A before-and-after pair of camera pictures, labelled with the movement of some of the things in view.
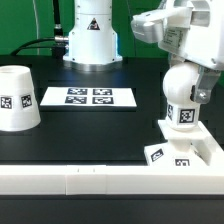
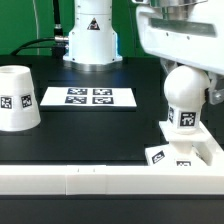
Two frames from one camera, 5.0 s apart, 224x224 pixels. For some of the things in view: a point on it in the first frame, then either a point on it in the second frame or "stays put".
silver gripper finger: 206,80 -> 216,97
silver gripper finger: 175,59 -> 168,64
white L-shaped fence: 83,180 stays put
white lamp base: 191,147 stays put
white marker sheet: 89,97 stays put
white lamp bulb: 182,111 stays put
